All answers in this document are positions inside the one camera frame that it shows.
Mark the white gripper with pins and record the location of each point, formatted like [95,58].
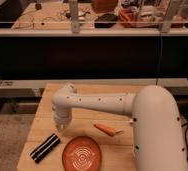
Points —
[61,123]

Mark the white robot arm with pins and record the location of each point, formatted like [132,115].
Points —
[158,136]

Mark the orange round plate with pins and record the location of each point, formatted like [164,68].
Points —
[82,153]

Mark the orange toy carrot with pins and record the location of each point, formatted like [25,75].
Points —
[107,130]

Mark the black bowl on bench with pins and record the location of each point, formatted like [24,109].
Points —
[106,20]

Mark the grey metal post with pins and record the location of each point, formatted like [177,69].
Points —
[73,6]

